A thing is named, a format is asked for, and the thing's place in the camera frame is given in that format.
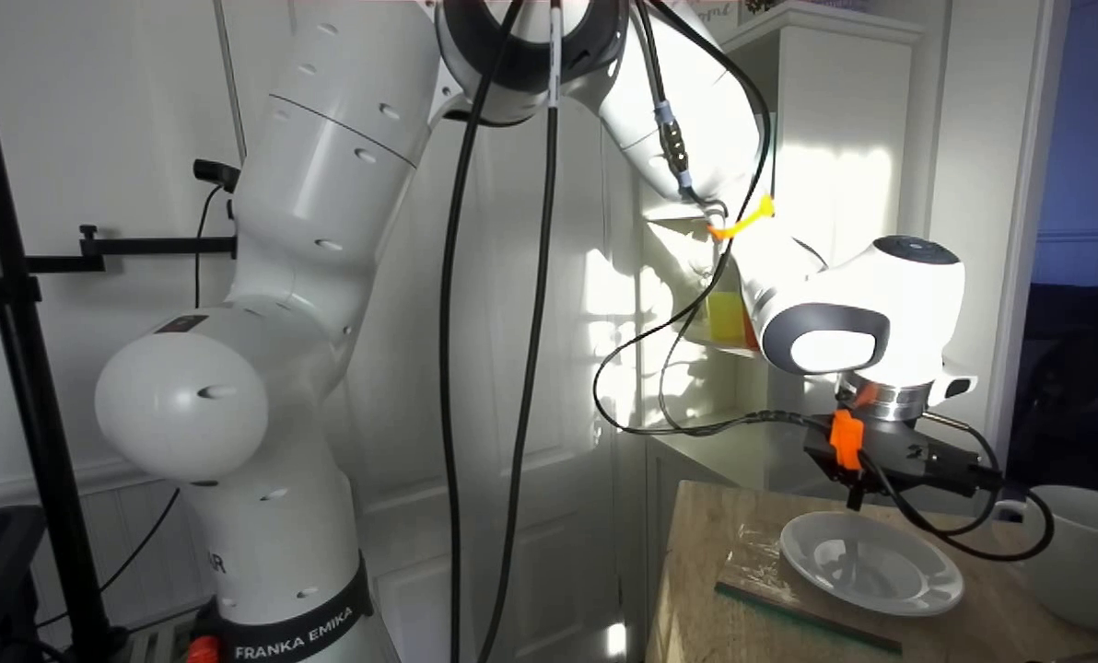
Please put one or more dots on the black tripod stand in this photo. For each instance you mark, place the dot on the black tripod stand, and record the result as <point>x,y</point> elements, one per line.
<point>93,635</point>

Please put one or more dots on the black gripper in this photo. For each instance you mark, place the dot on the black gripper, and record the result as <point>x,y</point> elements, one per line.
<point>888,456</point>

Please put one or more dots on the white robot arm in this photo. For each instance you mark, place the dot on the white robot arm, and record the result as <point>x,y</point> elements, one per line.
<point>225,403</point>

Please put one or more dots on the white mug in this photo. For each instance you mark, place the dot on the white mug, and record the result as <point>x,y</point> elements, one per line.
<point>1068,574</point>

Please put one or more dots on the white plate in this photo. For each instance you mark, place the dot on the white plate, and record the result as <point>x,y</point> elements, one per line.
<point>871,565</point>

